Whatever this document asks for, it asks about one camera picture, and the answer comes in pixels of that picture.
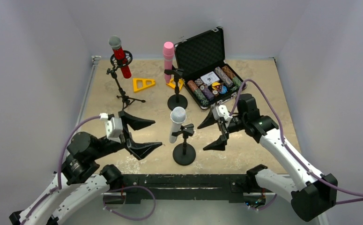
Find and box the white toy microphone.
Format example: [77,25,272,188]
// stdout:
[169,106,186,143]

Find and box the black clip stand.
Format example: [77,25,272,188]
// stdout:
[172,124,196,166]
[164,66,188,111]

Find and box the red glitter microphone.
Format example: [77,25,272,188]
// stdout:
[108,35,132,79]

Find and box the black tripod shock-mount stand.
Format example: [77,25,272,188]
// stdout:
[105,50,146,109]

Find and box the pink toy microphone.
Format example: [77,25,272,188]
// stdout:
[163,41,175,69]

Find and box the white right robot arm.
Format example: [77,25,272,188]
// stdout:
[198,94,338,222]

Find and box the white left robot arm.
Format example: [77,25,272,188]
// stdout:
[9,111,161,225]

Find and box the green poker chip stack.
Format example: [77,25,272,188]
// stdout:
[194,89,209,107]

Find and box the purple poker chip stack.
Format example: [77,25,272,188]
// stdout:
[201,86,215,101]

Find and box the red all-in triangle button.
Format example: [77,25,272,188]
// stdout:
[215,84,227,94]

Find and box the blue round blind button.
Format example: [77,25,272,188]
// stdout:
[218,86,228,95]

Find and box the yellow dealer button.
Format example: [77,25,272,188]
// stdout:
[212,82,222,91]

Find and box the red poker chip stack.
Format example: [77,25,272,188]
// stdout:
[187,80,199,92]

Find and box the yellow triangle block left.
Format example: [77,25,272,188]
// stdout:
[133,78,156,93]

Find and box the yellow triangle block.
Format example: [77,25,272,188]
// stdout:
[166,77,185,92]
[133,78,156,93]

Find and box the black poker chip case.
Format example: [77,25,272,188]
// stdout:
[174,26,243,110]

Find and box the white playing card box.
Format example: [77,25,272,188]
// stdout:
[200,71,220,85]

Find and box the orange black chip stack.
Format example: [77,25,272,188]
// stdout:
[222,65,235,80]

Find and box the yellow triangle block right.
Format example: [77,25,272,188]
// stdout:
[166,77,185,92]

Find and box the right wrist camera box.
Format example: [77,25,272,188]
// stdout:
[211,105,233,126]

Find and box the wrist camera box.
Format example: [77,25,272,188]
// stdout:
[99,113,123,143]
[211,105,233,126]

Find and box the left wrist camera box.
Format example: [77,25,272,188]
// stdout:
[99,113,123,143]

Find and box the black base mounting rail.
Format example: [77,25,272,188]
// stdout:
[102,174,271,206]

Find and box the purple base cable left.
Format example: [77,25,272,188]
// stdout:
[103,186,156,221]

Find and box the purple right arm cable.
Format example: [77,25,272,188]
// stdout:
[230,78,363,206]

